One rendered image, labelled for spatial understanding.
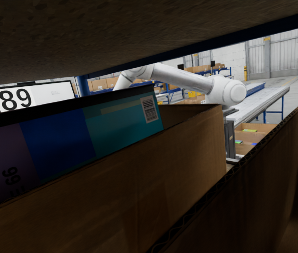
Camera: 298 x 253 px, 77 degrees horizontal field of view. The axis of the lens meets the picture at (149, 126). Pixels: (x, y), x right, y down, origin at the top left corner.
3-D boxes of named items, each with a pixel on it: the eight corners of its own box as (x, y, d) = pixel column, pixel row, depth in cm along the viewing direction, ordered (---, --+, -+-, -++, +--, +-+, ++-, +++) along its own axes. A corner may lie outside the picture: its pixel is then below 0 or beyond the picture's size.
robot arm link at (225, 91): (237, 84, 128) (258, 83, 106) (229, 107, 130) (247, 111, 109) (126, 50, 118) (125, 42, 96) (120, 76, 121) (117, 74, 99)
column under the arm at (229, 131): (243, 157, 151) (242, 118, 143) (231, 172, 134) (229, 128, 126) (212, 152, 169) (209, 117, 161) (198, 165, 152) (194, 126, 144)
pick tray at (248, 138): (262, 158, 146) (261, 146, 144) (214, 150, 174) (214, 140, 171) (271, 145, 165) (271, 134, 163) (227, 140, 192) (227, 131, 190)
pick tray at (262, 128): (278, 144, 165) (278, 133, 163) (233, 139, 191) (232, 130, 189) (283, 133, 185) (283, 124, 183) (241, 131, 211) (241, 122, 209)
